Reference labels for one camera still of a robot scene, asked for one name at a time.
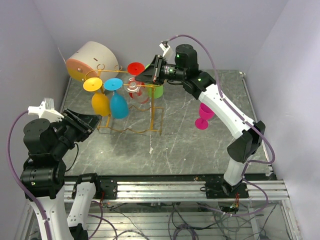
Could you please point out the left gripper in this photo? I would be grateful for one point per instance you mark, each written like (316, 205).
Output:
(84, 123)

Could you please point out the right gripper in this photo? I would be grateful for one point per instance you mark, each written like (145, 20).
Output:
(152, 74)

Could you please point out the clear wine glass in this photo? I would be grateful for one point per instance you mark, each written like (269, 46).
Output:
(136, 90)

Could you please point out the pink plastic wine glass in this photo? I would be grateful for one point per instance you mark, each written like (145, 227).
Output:
(205, 114)

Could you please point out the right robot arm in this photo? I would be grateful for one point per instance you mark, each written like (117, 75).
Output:
(203, 87)

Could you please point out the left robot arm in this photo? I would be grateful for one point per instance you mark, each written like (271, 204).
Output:
(47, 139)

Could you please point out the red plastic wine glass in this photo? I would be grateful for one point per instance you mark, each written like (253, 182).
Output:
(135, 68)

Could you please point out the green plastic wine glass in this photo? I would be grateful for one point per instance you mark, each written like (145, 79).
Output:
(156, 90)

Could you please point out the yellow plastic wine glass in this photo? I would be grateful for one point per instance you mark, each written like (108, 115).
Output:
(99, 101)

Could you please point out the blue plastic wine glass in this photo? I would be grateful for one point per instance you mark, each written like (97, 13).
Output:
(118, 104)

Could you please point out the white cylindrical container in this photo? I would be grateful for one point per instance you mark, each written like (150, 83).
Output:
(92, 60)

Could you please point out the gold wire wine glass rack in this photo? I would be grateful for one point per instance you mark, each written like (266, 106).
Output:
(156, 115)

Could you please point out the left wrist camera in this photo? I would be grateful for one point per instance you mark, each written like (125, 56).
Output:
(46, 110)

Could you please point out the aluminium mounting rail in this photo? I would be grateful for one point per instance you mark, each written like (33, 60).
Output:
(189, 191)

